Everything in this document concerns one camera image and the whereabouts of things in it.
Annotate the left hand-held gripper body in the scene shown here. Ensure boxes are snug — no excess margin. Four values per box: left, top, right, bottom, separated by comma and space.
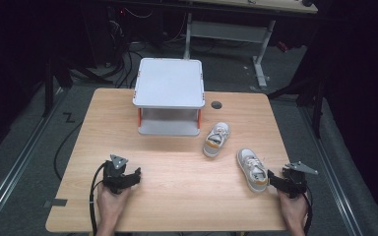
102, 153, 132, 195

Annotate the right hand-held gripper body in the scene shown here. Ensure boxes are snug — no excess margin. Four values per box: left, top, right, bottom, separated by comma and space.
282, 160, 319, 200

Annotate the grey white child sneaker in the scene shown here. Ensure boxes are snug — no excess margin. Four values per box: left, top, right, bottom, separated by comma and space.
203, 121, 231, 158
235, 147, 270, 194

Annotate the white two-tier shoe rack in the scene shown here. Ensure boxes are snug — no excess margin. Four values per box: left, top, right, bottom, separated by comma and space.
132, 57, 207, 137

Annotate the person's right hand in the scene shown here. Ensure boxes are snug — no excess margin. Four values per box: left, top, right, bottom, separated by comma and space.
277, 190, 309, 227

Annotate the person's left hand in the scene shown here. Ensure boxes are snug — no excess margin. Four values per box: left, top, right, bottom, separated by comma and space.
96, 182, 132, 227

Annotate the grey tape strip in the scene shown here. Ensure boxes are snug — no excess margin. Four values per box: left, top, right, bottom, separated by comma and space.
43, 198, 69, 208

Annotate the black stand leg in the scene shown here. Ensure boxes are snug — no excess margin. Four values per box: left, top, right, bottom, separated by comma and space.
267, 74, 327, 139
41, 53, 74, 118

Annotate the light desk with white legs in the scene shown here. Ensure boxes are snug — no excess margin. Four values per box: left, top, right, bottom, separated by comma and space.
182, 0, 319, 89

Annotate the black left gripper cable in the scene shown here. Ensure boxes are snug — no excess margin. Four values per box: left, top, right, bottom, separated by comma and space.
89, 161, 108, 236

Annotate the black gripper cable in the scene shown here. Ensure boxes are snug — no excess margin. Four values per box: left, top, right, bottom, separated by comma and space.
302, 192, 314, 236
89, 161, 108, 236

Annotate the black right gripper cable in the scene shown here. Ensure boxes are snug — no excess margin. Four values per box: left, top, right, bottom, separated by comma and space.
302, 192, 314, 236

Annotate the metal floor rail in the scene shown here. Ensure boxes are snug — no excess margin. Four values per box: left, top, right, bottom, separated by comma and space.
298, 107, 364, 236
0, 88, 67, 228

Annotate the thin black floor cable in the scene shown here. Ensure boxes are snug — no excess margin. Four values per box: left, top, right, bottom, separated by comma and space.
53, 120, 84, 181

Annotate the bundle of black cables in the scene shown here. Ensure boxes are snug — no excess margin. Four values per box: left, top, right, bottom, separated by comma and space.
106, 6, 154, 89

